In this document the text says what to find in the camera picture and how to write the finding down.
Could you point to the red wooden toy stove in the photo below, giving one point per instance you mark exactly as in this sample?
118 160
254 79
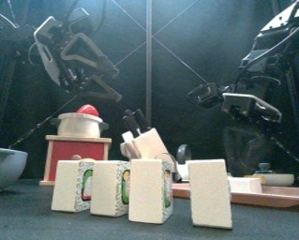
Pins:
74 151

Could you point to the wooden toy knife block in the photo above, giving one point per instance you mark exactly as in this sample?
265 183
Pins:
150 145

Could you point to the metal frame pole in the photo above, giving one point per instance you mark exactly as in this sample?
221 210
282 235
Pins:
149 62

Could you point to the white toy bowl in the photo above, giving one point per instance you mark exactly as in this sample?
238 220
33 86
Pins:
278 179

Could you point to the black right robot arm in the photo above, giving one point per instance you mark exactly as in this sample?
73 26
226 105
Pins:
281 40

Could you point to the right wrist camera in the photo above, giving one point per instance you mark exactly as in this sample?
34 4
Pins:
205 94

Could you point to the plain white rice block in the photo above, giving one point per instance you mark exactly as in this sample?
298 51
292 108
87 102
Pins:
210 193

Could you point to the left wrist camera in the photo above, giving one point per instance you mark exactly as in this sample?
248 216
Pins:
81 19

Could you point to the white sushi roll block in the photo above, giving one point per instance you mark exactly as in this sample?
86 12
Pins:
107 189
69 187
150 192

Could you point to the black round toy utensil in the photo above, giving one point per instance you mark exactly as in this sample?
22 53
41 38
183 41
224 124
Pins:
183 153

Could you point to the grey-blue bowl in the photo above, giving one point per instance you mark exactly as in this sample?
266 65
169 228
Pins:
3 167

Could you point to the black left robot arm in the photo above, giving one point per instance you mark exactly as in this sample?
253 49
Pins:
6 34

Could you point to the small white rice block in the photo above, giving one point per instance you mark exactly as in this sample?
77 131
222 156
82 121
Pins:
244 185

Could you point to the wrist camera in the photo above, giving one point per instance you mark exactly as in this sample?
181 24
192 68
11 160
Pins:
81 19
205 94

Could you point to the pink wooden tray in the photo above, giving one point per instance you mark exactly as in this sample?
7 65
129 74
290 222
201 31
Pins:
273 197

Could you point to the grey toy lid with knob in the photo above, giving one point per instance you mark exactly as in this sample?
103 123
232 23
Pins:
265 168

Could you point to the white toy pot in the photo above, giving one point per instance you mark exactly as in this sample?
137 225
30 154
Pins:
78 125

